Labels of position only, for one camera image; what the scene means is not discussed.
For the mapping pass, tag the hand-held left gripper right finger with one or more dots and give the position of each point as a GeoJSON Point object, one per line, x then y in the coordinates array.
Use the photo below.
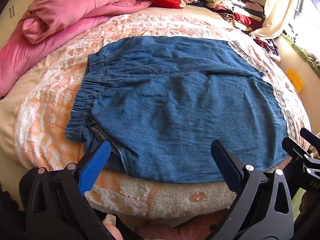
{"type": "Point", "coordinates": [226, 165]}

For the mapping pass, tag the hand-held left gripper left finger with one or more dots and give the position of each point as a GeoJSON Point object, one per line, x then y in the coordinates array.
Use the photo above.
{"type": "Point", "coordinates": [96, 165]}

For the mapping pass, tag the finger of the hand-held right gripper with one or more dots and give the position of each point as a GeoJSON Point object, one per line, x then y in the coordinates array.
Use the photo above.
{"type": "Point", "coordinates": [310, 136]}
{"type": "Point", "coordinates": [292, 147]}

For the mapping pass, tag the blue denim pants lace trim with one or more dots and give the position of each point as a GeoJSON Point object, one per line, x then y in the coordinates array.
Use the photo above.
{"type": "Point", "coordinates": [175, 117]}

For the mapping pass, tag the person's left hand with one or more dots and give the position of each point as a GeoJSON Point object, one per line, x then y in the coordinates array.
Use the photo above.
{"type": "Point", "coordinates": [113, 230]}

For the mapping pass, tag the yellow flat packet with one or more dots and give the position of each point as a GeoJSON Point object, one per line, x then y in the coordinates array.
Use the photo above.
{"type": "Point", "coordinates": [295, 81]}

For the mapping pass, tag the red dotted cloth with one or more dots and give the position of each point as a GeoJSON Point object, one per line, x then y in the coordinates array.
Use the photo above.
{"type": "Point", "coordinates": [180, 227]}

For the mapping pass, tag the peach printed fleece blanket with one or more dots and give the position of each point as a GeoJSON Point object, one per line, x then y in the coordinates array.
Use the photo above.
{"type": "Point", "coordinates": [50, 100]}

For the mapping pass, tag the green cloth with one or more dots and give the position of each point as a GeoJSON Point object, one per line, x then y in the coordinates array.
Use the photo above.
{"type": "Point", "coordinates": [302, 50]}

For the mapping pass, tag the dark red crumpled clothes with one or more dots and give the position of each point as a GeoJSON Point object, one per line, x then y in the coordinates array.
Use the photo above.
{"type": "Point", "coordinates": [267, 46]}

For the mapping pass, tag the window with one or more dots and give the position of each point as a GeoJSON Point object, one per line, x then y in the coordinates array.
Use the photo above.
{"type": "Point", "coordinates": [308, 7]}

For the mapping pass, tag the cream curtain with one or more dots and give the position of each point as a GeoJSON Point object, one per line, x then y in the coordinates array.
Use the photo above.
{"type": "Point", "coordinates": [280, 10]}

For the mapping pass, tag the pile of folded clothes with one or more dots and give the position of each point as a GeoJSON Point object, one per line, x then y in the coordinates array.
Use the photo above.
{"type": "Point", "coordinates": [232, 7]}

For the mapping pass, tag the pink quilt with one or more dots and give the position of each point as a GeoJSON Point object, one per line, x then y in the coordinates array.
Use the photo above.
{"type": "Point", "coordinates": [62, 12]}

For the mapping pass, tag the cream wardrobe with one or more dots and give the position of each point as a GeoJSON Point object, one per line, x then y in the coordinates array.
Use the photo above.
{"type": "Point", "coordinates": [10, 27]}

